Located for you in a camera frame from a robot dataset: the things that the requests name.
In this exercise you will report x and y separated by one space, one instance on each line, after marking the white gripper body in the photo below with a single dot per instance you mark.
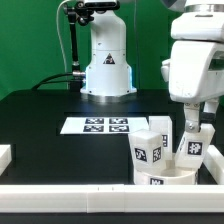
199 39

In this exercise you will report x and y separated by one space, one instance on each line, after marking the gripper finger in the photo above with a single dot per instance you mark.
208 114
191 112

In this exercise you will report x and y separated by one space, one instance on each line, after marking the white round stool seat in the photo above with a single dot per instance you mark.
170 176

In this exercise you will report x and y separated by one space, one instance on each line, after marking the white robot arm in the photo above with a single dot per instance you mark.
107 73

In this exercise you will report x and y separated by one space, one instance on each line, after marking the white marker sheet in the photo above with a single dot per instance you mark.
103 125

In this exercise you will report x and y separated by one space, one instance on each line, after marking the white front fence bar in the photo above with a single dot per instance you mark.
111 198

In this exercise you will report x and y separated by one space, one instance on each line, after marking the white left fence bar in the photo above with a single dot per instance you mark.
5 157

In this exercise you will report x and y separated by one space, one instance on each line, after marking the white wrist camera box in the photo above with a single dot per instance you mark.
165 69

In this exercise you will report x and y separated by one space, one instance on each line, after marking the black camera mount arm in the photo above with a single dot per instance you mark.
78 13

